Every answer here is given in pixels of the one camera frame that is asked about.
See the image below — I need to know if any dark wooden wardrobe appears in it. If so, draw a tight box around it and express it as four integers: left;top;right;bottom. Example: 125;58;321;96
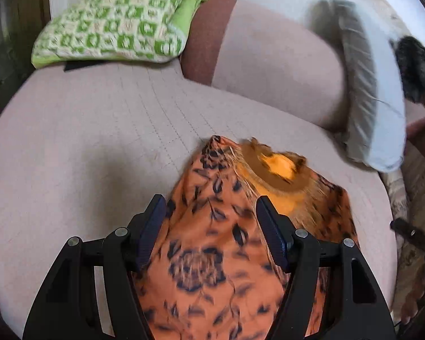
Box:
0;0;50;131

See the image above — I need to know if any orange floral blouse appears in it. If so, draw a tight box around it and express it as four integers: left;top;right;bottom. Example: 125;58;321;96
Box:
131;135;360;340

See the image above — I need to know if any pink quilted bed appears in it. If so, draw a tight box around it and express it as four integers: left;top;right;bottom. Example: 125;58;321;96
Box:
0;62;399;340

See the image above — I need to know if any light blue pillow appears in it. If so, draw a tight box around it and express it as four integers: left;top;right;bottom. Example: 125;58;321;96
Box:
310;0;408;172

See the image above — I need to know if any dark fur garment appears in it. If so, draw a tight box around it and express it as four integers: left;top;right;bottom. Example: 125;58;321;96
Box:
390;35;425;103

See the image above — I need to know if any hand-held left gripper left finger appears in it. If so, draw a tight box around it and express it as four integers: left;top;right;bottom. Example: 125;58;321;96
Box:
22;194;168;340

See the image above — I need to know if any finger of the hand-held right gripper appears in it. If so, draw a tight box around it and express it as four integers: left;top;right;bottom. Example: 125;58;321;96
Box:
390;218;425;256

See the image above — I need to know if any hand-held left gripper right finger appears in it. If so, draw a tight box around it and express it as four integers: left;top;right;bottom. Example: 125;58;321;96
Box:
256;195;397;340

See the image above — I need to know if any green checkered pillow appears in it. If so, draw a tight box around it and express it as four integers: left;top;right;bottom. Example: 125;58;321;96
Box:
31;0;210;69

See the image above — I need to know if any pink bolster with brown end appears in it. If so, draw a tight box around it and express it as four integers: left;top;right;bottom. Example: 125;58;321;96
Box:
180;0;351;133

